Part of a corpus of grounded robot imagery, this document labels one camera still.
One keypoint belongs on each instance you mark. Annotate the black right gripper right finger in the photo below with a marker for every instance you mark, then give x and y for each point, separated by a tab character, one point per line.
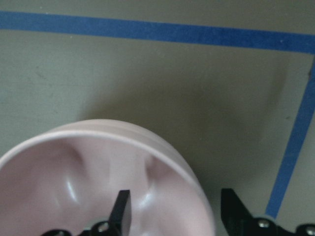
234	215

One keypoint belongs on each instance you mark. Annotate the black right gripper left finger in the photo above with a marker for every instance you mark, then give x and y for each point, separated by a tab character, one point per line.
120	217

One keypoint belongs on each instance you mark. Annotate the pink bowl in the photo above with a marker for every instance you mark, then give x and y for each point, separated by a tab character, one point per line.
69	178

